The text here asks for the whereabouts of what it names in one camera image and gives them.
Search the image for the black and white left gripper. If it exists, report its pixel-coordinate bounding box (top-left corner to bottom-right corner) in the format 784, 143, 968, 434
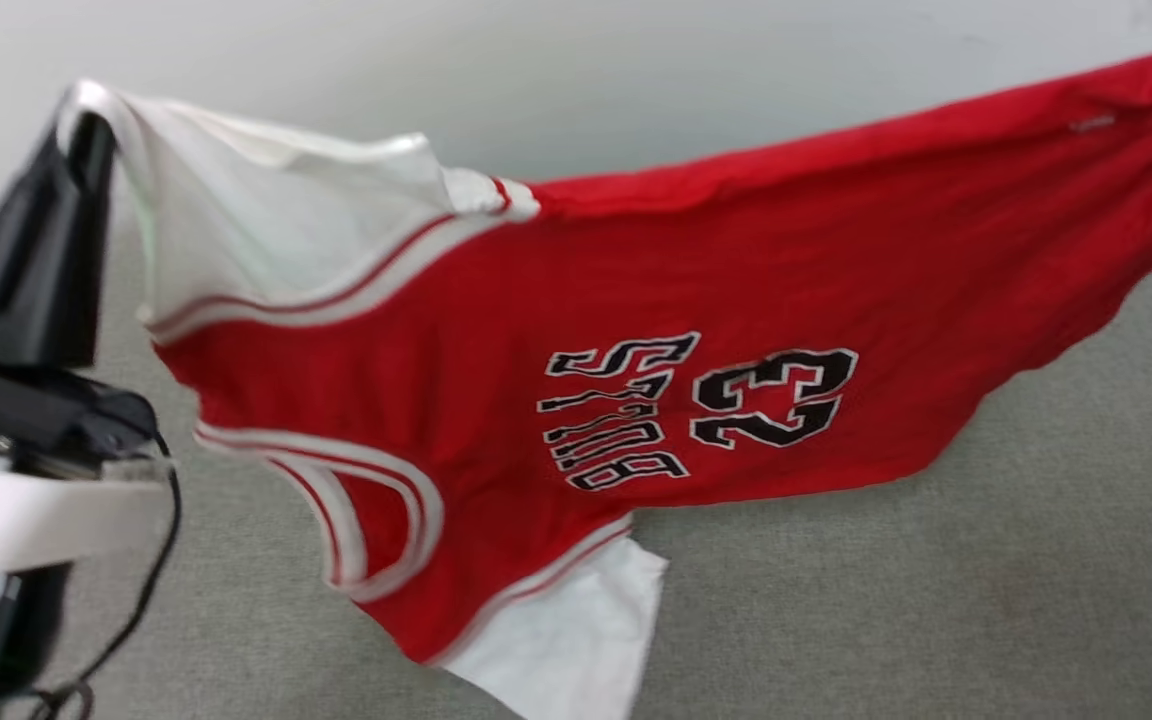
0, 112, 175, 578

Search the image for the red and white basketball jersey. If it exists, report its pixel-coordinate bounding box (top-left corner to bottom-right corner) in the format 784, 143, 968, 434
56, 28, 1152, 720

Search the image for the thin black cable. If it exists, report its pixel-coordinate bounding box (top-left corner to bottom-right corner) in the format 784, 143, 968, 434
31, 430, 184, 720

